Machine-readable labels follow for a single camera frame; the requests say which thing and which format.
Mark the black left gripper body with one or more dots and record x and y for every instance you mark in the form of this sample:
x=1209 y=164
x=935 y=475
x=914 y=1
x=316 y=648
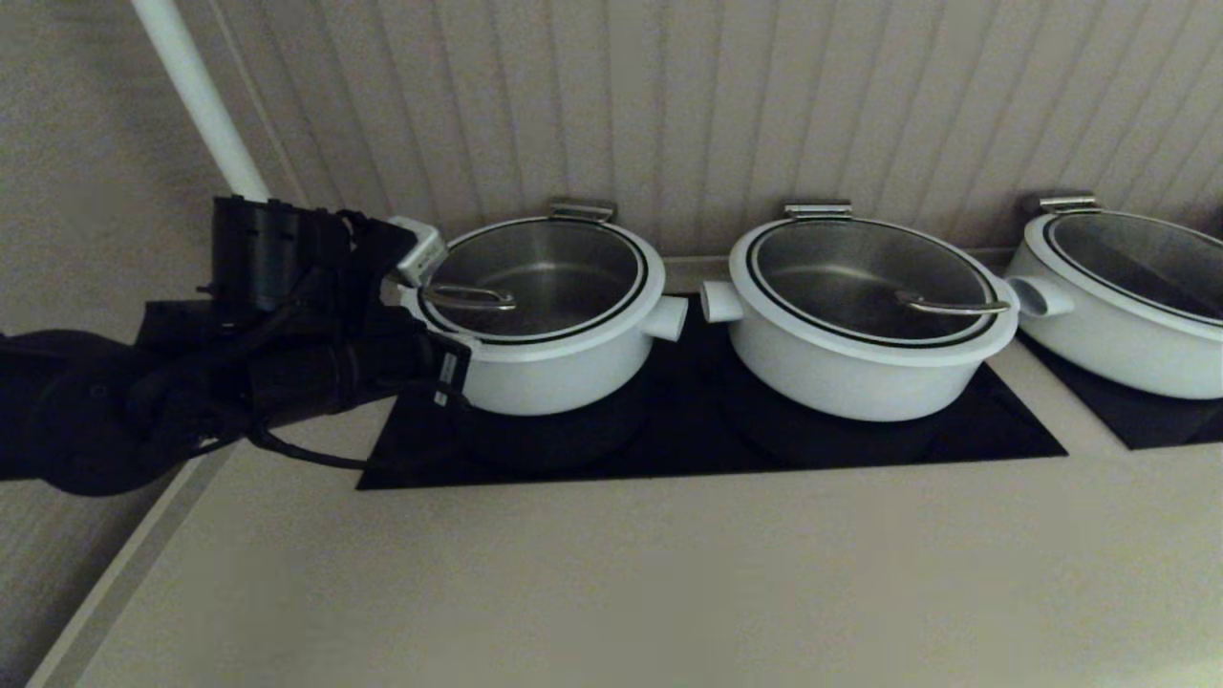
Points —
x=401 y=325

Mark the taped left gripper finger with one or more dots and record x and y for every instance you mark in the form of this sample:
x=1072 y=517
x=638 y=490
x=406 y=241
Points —
x=480 y=312
x=475 y=303

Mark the glass lid with white rim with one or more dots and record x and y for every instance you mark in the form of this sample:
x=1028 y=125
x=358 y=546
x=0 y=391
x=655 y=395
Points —
x=860 y=277
x=554 y=277
x=1147 y=258

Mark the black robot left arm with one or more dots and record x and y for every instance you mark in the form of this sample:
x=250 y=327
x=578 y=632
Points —
x=76 y=411

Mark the white cooking pot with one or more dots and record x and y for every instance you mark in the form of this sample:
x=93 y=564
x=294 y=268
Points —
x=1127 y=363
x=841 y=392
x=554 y=392

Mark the metal lid hinge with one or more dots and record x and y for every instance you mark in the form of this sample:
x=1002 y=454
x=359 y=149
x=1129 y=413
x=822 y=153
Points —
x=818 y=210
x=1068 y=204
x=583 y=210

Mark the black glass induction cooktop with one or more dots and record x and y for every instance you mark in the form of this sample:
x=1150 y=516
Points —
x=1147 y=425
x=669 y=449

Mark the white round pole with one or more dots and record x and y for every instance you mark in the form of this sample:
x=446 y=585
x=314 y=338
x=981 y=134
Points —
x=196 y=86

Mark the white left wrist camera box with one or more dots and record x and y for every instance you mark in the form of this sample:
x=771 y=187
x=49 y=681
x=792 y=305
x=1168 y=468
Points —
x=417 y=251

